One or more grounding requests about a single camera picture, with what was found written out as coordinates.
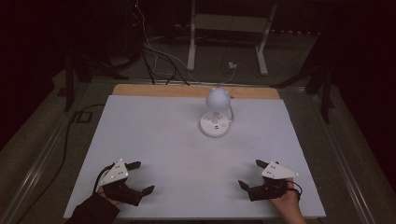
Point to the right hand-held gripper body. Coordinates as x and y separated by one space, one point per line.
275 171

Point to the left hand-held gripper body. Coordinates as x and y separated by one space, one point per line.
116 172

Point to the white desk lamp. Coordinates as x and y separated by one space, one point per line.
217 100

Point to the person's left hand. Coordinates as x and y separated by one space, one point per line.
109 199

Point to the person's right hand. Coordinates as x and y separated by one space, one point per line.
288 202

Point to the white table mat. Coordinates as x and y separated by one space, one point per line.
186 161

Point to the black stand leg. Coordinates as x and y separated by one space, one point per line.
325 96
69 84

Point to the white power plug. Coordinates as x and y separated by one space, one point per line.
232 65

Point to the white metal stand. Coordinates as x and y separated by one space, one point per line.
229 23

